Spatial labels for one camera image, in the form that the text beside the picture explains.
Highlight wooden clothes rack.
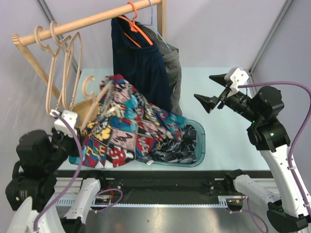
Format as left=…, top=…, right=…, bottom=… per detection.
left=11, top=0, right=166, bottom=124

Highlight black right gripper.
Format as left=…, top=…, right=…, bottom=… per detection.
left=194, top=73, right=261, bottom=123

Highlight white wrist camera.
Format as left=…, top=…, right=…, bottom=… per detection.
left=50, top=109, right=79, bottom=138
left=224, top=67, right=249, bottom=97

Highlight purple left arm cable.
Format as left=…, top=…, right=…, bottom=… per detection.
left=33, top=110, right=123, bottom=233

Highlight light blue wire hanger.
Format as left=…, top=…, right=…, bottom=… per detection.
left=141, top=0, right=172, bottom=51

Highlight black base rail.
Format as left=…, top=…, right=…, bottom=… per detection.
left=66, top=170, right=242, bottom=206

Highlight beige hanger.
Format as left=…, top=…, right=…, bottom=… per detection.
left=35, top=21, right=73, bottom=114
left=50, top=21, right=83, bottom=110
left=74, top=76, right=113, bottom=131

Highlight colourful comic print shorts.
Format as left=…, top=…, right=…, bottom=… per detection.
left=69, top=75, right=187, bottom=168

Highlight navy blue shorts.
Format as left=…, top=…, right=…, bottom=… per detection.
left=111, top=17, right=171, bottom=111

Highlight teal plastic basket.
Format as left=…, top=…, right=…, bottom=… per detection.
left=139, top=119, right=206, bottom=167

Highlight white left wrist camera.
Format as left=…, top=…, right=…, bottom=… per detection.
left=50, top=109, right=79, bottom=138

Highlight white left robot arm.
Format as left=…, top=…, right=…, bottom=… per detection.
left=5, top=128, right=107, bottom=233

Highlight dark patterned shorts in basket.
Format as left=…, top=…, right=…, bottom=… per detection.
left=136, top=125, right=197, bottom=165

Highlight white slotted cable duct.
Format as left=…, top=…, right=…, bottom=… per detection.
left=55, top=196, right=246, bottom=208

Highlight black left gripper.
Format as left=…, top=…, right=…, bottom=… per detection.
left=44, top=123, right=85, bottom=168

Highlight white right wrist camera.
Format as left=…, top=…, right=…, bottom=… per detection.
left=224, top=67, right=249, bottom=97

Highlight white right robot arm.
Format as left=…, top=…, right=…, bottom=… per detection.
left=195, top=71, right=311, bottom=233

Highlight grey shorts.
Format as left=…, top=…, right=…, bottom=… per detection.
left=138, top=24, right=182, bottom=116

